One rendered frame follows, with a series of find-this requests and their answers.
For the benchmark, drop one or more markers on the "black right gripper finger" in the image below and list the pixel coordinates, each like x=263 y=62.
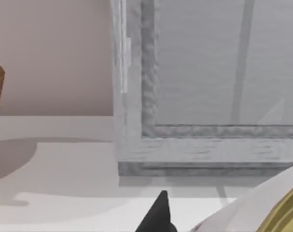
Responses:
x=160 y=215

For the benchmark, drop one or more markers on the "white can with gold lid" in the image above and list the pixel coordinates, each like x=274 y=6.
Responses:
x=262 y=207

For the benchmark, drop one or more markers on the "grey cabinet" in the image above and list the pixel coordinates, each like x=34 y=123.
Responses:
x=209 y=84

